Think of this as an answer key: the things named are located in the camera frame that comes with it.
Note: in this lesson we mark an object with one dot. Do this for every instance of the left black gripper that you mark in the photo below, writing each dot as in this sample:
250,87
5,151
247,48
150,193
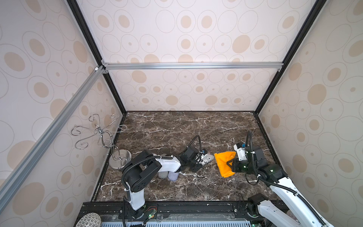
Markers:
199,166

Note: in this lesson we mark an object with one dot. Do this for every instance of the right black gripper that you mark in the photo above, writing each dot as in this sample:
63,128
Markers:
236,165

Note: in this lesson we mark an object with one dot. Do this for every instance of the orange microfiber cloth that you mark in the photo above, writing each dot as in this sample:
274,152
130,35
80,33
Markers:
222,159

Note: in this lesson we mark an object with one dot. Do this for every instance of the newspaper print eyeglass case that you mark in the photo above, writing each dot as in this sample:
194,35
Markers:
207,158

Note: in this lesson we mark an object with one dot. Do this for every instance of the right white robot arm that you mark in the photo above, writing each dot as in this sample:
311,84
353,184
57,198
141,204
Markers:
278,181

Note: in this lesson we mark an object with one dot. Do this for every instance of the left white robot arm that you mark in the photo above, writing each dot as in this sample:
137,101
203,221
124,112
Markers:
139,172

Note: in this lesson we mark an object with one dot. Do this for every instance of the lavender fabric eyeglass case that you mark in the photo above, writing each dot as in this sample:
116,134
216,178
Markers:
173,176

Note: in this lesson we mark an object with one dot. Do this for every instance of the dark grey eyeglass case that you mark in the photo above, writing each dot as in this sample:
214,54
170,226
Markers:
163,175

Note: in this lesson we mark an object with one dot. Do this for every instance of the round patterned disc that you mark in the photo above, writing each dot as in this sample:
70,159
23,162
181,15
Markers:
90,220

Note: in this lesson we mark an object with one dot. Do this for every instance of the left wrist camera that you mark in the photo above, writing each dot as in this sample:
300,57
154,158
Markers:
203,153

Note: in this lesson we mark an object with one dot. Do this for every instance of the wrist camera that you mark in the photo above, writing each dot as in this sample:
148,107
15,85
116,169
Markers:
240,151
203,153

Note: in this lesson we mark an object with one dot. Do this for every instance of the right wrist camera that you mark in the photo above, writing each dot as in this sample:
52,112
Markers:
240,151

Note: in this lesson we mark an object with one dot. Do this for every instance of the chrome wire cup stand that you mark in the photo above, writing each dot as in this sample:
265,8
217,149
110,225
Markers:
119,157

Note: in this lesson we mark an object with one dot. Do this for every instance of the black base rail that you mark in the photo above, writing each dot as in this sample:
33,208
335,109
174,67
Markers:
175,214

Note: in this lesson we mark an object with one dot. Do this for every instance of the silver horizontal frame bar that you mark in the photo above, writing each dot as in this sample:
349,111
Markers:
191,66

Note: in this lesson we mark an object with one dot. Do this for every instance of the silver diagonal frame bar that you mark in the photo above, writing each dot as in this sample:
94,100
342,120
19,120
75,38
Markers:
19,175

